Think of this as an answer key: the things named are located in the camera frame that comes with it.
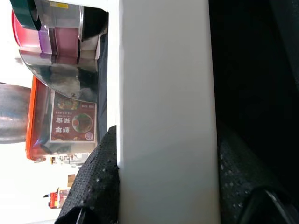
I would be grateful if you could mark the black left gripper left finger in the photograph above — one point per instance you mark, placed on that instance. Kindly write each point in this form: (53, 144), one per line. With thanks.
(98, 182)

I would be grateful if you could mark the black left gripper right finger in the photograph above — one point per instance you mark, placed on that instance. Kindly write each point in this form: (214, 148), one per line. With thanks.
(243, 186)

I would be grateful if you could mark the red food poster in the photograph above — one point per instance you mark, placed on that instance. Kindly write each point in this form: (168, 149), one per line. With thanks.
(72, 121)

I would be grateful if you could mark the clear bin orange lid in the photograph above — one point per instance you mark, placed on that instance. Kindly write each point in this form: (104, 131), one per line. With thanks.
(31, 116)

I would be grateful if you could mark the large steel pot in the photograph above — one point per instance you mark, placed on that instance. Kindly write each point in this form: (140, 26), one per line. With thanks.
(11, 112)

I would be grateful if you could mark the black tablecloth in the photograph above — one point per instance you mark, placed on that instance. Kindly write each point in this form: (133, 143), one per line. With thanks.
(252, 70)

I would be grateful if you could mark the purple plastic tub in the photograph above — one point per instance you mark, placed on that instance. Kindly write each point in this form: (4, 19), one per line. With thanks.
(44, 44)

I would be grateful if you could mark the clear tub red lid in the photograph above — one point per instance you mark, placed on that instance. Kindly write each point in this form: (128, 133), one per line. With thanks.
(23, 35)

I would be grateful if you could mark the clear plastic storage box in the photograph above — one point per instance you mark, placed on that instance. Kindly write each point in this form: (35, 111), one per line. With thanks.
(58, 14)

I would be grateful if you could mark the green round lid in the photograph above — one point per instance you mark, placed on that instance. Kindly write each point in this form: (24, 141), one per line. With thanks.
(22, 14)

